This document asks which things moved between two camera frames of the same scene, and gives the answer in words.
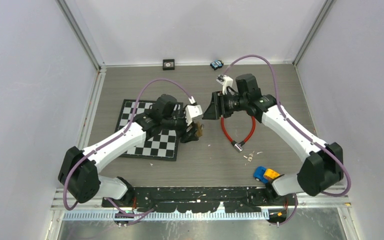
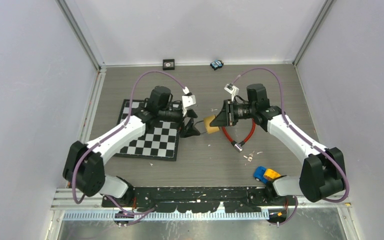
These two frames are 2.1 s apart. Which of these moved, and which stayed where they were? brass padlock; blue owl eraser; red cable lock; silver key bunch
Moved: brass padlock
Stayed: silver key bunch; red cable lock; blue owl eraser
